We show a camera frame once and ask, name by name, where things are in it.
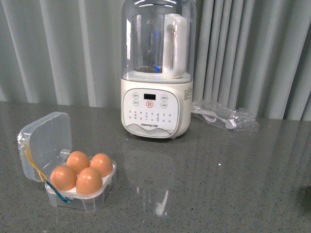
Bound brown egg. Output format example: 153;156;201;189
76;167;103;195
89;153;113;177
50;165;77;191
66;151;89;175

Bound brown egg in box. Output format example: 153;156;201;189
50;165;77;191
66;151;89;175
89;153;113;177

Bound clear plastic egg box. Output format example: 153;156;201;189
17;112;116;212

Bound clear plastic bag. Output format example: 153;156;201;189
191;99;259;133

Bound cream Joyoung blender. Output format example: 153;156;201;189
121;0;196;139

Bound grey curtain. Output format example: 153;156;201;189
0;0;311;121

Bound yellow rubber band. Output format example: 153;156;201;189
24;149;73;203

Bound white power cable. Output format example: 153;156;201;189
191;106;237;129

